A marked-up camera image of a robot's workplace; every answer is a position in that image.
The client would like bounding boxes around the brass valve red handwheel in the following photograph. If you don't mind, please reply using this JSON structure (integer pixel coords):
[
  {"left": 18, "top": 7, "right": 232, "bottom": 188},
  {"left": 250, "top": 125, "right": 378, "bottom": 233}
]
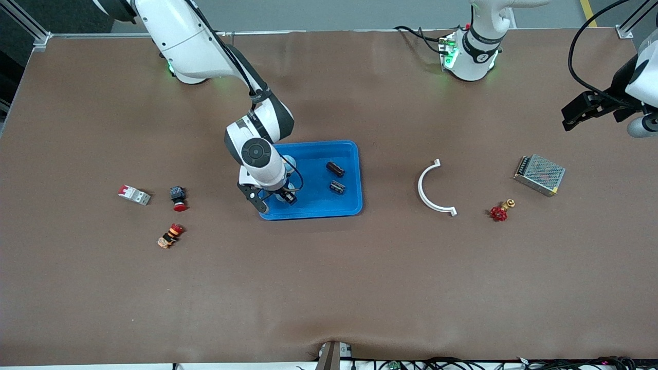
[{"left": 489, "top": 198, "right": 516, "bottom": 223}]

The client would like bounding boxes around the silver table edge rail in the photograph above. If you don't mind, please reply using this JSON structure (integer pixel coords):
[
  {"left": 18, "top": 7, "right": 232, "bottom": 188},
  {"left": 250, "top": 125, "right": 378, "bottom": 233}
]
[{"left": 49, "top": 28, "right": 443, "bottom": 39}]

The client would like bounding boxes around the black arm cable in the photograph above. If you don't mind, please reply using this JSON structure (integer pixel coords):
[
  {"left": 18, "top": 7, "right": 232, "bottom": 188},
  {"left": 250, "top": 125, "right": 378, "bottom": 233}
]
[
  {"left": 188, "top": 0, "right": 305, "bottom": 192},
  {"left": 568, "top": 0, "right": 643, "bottom": 106}
]

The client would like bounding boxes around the metal mesh power supply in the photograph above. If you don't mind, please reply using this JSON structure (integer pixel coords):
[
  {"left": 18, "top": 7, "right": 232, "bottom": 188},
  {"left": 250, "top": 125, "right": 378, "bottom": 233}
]
[{"left": 513, "top": 154, "right": 566, "bottom": 197}]

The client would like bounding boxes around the brown table mat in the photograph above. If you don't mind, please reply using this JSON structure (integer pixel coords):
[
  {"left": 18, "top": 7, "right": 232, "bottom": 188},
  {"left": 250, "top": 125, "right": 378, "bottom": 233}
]
[{"left": 0, "top": 28, "right": 658, "bottom": 365}]

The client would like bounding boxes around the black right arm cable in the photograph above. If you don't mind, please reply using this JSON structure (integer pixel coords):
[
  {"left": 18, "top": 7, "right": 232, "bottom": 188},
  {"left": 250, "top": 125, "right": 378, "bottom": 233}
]
[{"left": 188, "top": 0, "right": 305, "bottom": 192}]

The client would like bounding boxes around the white half-ring pipe clamp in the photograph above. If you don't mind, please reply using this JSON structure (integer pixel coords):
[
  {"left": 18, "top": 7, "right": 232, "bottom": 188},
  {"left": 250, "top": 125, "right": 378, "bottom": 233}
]
[{"left": 417, "top": 159, "right": 458, "bottom": 217}]

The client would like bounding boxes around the black floor cable bundle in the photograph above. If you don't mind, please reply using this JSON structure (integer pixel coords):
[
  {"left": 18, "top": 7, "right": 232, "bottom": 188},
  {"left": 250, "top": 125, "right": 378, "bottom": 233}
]
[{"left": 350, "top": 356, "right": 658, "bottom": 370}]

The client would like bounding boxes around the orange red push button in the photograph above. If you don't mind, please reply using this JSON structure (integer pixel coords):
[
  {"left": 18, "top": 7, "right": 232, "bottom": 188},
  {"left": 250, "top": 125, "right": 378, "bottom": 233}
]
[{"left": 157, "top": 223, "right": 185, "bottom": 250}]

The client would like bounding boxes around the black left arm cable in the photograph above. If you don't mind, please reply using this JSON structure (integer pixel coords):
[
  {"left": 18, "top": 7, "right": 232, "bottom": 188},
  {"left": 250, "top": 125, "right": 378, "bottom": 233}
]
[{"left": 568, "top": 0, "right": 643, "bottom": 106}]

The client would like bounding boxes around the aluminium frame profile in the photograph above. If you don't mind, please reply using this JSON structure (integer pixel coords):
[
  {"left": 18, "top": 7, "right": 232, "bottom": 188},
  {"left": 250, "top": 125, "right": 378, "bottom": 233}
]
[{"left": 0, "top": 0, "right": 52, "bottom": 49}]

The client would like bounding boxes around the blue plastic tray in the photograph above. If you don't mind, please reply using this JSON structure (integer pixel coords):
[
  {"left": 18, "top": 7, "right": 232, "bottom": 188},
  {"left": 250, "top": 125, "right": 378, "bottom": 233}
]
[{"left": 258, "top": 140, "right": 363, "bottom": 221}]

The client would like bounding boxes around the aluminium frame bar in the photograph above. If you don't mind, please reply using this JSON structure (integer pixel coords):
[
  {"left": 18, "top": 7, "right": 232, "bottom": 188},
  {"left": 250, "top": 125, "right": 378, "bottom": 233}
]
[{"left": 619, "top": 0, "right": 658, "bottom": 31}]

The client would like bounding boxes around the black left base cable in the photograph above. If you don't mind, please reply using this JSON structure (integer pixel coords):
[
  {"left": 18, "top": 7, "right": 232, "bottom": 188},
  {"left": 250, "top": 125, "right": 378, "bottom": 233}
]
[{"left": 394, "top": 25, "right": 448, "bottom": 56}]

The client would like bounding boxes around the white red circuit breaker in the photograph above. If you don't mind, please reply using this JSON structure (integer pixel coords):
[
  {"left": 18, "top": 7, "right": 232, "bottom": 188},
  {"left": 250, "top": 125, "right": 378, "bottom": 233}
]
[{"left": 118, "top": 185, "right": 152, "bottom": 206}]

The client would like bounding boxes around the metal table clamp bracket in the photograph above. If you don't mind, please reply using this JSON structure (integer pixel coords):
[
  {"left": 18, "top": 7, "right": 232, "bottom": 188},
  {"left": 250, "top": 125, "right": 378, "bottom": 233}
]
[{"left": 315, "top": 341, "right": 353, "bottom": 370}]

